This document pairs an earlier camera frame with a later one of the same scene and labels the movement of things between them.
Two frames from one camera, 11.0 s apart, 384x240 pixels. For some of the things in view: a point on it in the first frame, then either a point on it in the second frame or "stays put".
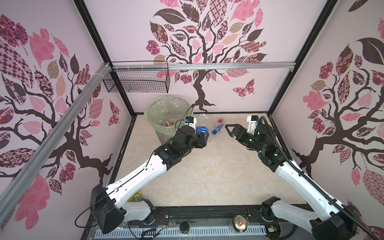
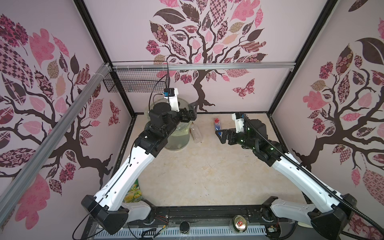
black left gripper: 201,140 -> 192,113
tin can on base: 239,223 stays put
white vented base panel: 176,232 stays put
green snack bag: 137,197 stays put
